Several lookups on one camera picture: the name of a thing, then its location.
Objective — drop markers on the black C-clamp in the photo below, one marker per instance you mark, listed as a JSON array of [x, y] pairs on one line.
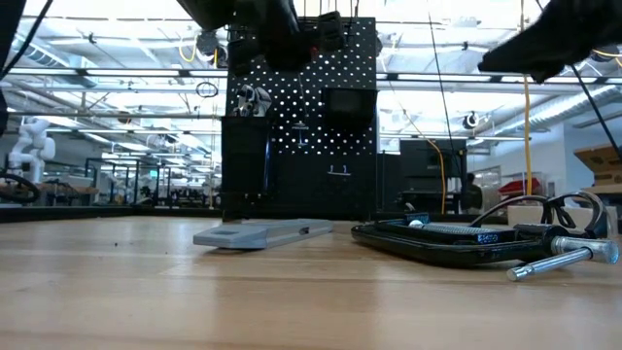
[[437, 253]]

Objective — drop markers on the person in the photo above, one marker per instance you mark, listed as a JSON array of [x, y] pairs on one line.
[[472, 194]]

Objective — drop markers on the short black pegboard bin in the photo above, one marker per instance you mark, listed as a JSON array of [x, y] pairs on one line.
[[347, 109]]

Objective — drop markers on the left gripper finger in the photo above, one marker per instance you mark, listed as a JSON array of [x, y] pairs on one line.
[[332, 31], [243, 56]]

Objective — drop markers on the black frame workbench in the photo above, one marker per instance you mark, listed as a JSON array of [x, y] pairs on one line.
[[146, 199]]

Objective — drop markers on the black perforated pegboard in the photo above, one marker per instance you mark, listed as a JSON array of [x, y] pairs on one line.
[[311, 194]]

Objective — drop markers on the black safety glasses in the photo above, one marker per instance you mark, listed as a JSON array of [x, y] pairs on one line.
[[549, 209]]

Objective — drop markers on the tall black pegboard bin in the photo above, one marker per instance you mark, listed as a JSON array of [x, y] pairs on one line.
[[243, 165]]

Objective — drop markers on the silver double-prong pegboard hook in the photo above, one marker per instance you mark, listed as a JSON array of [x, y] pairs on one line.
[[339, 174]]

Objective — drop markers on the black cabinet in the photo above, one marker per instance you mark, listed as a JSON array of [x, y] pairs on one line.
[[423, 160]]

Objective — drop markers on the blue spirit level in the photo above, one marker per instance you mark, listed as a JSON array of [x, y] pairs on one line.
[[243, 235]]

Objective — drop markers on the black aluminium table frame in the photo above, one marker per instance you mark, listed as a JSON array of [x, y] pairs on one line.
[[97, 212]]

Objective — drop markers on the brown cardboard box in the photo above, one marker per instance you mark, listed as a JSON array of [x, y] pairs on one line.
[[600, 160]]

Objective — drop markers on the white robot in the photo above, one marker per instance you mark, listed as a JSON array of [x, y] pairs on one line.
[[31, 146]]

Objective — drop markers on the thin black pole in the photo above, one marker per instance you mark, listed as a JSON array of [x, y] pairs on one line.
[[599, 116]]

